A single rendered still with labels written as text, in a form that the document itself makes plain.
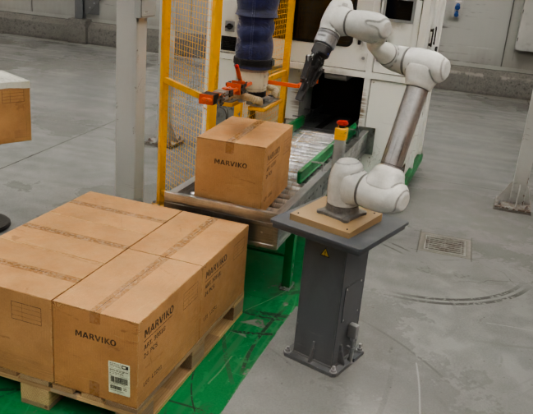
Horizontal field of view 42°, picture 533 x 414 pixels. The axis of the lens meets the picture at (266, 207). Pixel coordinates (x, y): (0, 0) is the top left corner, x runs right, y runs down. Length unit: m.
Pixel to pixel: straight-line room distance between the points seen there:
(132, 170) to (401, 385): 2.41
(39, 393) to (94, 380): 0.31
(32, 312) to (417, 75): 1.94
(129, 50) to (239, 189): 1.38
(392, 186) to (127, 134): 2.28
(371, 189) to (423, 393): 1.05
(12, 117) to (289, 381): 2.55
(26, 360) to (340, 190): 1.57
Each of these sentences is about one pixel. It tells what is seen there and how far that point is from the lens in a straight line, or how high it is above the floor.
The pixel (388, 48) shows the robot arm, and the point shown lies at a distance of 3.22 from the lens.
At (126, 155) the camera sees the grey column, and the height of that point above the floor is 0.53.
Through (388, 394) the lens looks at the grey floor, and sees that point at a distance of 3.49.
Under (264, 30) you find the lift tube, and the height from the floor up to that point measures 1.53.
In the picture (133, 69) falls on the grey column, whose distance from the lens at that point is 4.76.
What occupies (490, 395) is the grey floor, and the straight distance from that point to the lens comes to 3.68.
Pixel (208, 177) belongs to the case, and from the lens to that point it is 3.91.
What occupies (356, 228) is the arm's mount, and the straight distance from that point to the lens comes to 3.21.
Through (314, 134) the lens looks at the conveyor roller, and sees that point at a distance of 5.83.
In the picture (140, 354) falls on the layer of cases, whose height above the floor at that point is 0.40.
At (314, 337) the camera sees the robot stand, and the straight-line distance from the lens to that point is 3.55.
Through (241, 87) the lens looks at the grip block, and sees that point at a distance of 3.75.
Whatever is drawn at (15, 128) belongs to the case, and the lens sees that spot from 4.87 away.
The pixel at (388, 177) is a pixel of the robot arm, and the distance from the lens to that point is 3.14.
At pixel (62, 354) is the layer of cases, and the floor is 0.30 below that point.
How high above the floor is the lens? 1.94
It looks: 20 degrees down
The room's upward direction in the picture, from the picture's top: 5 degrees clockwise
